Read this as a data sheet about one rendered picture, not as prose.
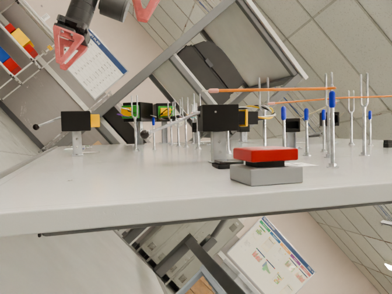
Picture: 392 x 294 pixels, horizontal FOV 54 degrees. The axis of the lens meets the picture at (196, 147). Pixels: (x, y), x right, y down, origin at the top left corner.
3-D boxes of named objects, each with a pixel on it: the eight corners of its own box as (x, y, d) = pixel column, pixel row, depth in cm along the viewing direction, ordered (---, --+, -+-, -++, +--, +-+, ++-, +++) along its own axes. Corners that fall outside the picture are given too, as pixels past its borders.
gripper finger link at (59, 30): (76, 74, 91) (89, 37, 92) (72, 66, 84) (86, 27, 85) (48, 64, 90) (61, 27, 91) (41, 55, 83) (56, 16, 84)
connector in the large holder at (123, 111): (139, 118, 125) (139, 105, 124) (135, 118, 122) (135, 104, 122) (124, 118, 127) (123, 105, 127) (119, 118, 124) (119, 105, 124)
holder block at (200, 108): (197, 131, 61) (196, 106, 60) (231, 130, 62) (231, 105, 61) (202, 131, 56) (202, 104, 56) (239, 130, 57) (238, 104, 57)
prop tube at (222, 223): (205, 242, 138) (252, 173, 142) (203, 241, 141) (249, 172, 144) (212, 247, 139) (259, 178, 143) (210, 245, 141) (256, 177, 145)
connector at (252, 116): (223, 124, 61) (223, 111, 60) (251, 124, 62) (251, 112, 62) (230, 124, 58) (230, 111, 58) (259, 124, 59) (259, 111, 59)
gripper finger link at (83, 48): (78, 76, 93) (90, 41, 94) (74, 69, 86) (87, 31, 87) (50, 67, 92) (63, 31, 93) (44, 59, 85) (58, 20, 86)
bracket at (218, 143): (207, 162, 61) (207, 130, 61) (222, 161, 62) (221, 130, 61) (214, 164, 57) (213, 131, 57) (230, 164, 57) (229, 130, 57)
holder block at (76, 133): (35, 156, 86) (33, 112, 85) (91, 154, 89) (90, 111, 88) (32, 158, 81) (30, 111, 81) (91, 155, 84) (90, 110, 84)
